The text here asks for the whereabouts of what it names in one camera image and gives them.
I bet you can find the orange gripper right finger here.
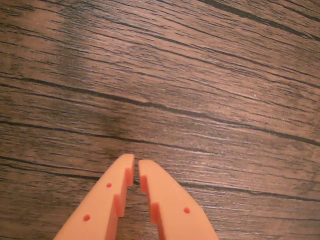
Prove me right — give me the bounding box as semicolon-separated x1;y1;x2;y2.
138;159;220;240

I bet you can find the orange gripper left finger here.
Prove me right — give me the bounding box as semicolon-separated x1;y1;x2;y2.
53;153;136;240

